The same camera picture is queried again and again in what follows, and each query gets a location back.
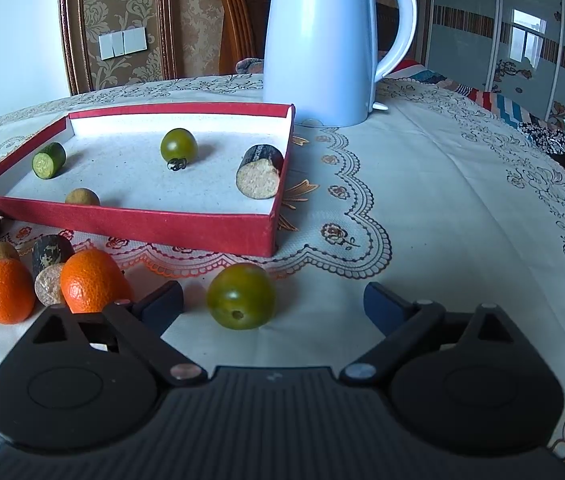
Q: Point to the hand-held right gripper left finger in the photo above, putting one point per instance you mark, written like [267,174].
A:
[165,305]

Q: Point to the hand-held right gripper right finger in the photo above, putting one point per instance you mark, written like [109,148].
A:
[385,307]

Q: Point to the small tan potato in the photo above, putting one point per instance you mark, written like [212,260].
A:
[82,197]
[3,252]

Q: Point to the orange mandarin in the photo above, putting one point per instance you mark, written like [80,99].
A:
[6,292]
[92,280]

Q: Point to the notched dark eggplant piece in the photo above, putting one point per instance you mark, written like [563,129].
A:
[50,260]

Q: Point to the green cucumber piece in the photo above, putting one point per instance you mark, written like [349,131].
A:
[48,160]

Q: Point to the red cardboard tray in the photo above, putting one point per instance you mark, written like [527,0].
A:
[137,170]

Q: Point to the green tomato with stem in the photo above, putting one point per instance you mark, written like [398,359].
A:
[178,145]

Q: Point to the floral lace tablecloth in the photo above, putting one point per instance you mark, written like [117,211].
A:
[437,185]

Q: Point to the colourful patterned quilt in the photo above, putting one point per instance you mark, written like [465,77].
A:
[502,102]

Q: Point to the brown plush blanket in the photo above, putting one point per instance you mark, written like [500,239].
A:
[250,65]

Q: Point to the floral sliding door wardrobe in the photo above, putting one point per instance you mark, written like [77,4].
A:
[467,60]

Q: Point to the white electric kettle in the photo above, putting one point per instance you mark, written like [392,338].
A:
[312,50]

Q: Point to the wooden chair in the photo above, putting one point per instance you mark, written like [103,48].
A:
[242,20]

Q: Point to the gold wall moulding frame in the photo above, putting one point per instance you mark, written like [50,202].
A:
[70,35]

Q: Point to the white light switch panel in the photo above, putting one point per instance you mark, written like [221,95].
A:
[122,42]

